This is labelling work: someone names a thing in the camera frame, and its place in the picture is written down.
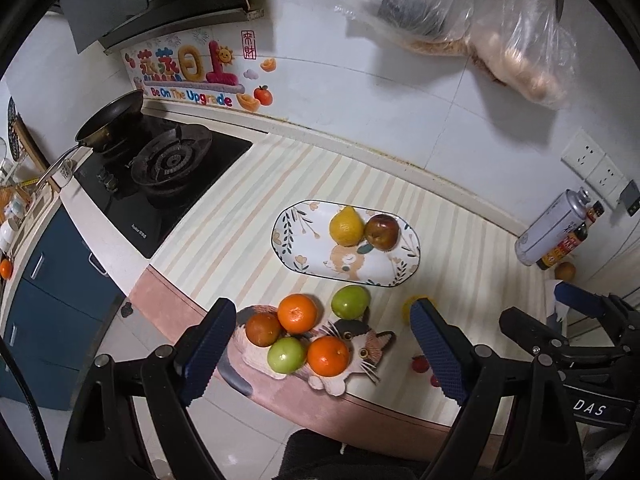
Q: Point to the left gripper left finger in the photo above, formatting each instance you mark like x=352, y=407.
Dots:
x=203, y=348

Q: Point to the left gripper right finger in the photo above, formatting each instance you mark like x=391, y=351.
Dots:
x=453, y=358

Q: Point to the brownish dark orange fruit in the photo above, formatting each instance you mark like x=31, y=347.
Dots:
x=263, y=329

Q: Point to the green apple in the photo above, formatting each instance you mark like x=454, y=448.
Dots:
x=286, y=355
x=350, y=302

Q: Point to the orange tangerine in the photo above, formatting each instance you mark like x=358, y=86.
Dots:
x=328, y=356
x=297, y=314

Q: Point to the dark red apple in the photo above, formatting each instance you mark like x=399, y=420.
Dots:
x=382, y=232

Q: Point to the pear shaped yellow lemon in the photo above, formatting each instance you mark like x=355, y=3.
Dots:
x=346, y=228

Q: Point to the cat shaped mat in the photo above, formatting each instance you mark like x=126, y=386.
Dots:
x=366, y=347

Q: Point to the brown fruit by bottle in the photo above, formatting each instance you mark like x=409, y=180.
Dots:
x=565, y=271

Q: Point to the dark soy sauce bottle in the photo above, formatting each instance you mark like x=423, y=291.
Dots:
x=572, y=240

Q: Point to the oval floral ceramic plate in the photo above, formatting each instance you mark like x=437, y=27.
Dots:
x=301, y=240

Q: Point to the grey spray can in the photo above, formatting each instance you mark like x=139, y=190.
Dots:
x=562, y=217

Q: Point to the blue kitchen cabinet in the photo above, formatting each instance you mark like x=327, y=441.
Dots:
x=61, y=309

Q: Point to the black gas stove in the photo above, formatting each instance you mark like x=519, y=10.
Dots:
x=145, y=184

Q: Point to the black plug adapter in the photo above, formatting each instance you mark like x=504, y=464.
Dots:
x=630, y=198

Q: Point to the orange fruit on far counter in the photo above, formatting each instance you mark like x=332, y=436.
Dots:
x=6, y=269

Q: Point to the black frying pan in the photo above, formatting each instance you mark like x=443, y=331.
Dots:
x=102, y=131

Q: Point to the plastic bag with eggs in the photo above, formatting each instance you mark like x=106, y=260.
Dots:
x=523, y=45

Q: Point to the plastic bag dark contents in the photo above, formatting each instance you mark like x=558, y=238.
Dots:
x=428, y=27

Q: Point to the white wall socket right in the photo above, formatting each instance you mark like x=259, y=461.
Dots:
x=607, y=181

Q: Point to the white wall socket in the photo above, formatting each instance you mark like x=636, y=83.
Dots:
x=607, y=181
x=582, y=155

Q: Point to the white wall socket left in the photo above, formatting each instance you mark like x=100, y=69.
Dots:
x=582, y=155

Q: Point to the colourful wall sticker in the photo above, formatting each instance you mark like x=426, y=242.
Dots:
x=205, y=68

